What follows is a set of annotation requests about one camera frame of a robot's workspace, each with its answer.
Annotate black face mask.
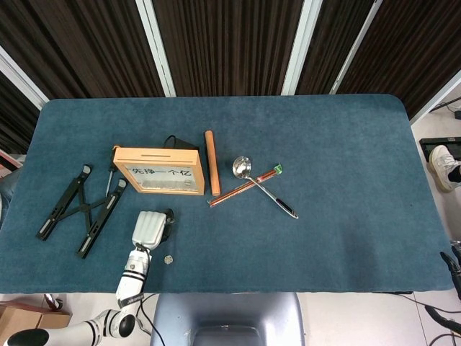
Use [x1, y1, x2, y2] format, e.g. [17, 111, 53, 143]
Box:
[164, 135, 201, 154]

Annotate black flat device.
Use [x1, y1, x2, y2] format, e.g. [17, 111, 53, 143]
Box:
[419, 136, 461, 159]

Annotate wooden rolling pin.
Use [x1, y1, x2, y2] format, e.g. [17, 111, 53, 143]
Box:
[204, 130, 222, 197]

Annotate steel ladle with black grip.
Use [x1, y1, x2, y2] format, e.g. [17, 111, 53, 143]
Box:
[232, 156, 299, 220]

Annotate blue table cloth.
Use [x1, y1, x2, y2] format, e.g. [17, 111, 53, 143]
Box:
[0, 94, 455, 295]

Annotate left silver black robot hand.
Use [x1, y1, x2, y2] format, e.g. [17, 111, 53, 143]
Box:
[130, 208, 176, 252]

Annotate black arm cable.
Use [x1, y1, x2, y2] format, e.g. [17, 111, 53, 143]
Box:
[138, 293, 159, 338]

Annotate white sneaker with black sock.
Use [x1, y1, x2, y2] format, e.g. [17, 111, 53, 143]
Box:
[428, 144, 461, 192]

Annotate white partition post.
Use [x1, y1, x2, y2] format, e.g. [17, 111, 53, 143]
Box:
[410, 70, 461, 125]
[0, 45, 50, 109]
[330, 0, 383, 95]
[135, 0, 176, 97]
[282, 0, 317, 96]

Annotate red chopsticks in clear sleeve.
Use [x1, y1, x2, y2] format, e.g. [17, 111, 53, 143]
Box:
[207, 164, 285, 208]

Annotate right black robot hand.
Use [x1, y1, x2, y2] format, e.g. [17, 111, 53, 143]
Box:
[439, 241, 461, 289]

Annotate black folding laptop stand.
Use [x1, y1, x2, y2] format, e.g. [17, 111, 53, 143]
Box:
[35, 164, 128, 260]

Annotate cardboard box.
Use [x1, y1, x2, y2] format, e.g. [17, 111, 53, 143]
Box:
[0, 304, 73, 340]

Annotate wooden framed money box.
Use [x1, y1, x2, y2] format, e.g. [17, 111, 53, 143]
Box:
[112, 145, 205, 198]

